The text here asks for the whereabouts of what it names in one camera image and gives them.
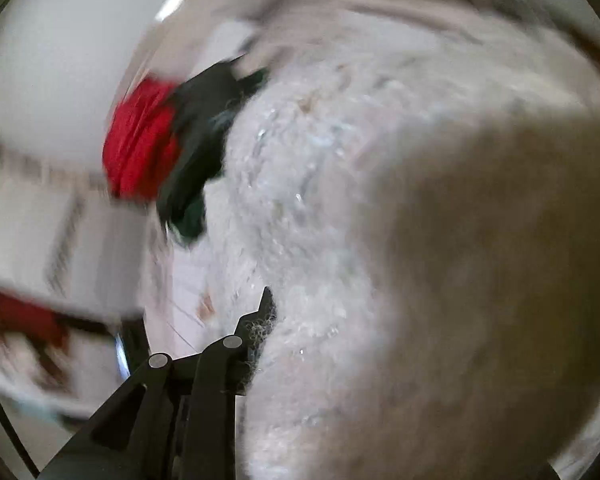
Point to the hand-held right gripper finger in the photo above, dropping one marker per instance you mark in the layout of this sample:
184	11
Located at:
200	410

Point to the white fuzzy jacket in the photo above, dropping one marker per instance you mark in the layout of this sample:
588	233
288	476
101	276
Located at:
380	260

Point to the white diamond pattern mat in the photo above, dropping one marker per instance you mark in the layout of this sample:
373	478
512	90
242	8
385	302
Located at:
180	285

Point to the white wardrobe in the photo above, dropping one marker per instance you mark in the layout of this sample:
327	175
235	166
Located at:
45	230

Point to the red quilt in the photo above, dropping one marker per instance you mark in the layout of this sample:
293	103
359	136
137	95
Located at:
137	145

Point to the dark green folded jacket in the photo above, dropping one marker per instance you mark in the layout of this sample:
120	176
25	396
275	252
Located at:
195	150

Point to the floral pink blanket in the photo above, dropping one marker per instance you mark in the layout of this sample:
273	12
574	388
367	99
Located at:
455	5

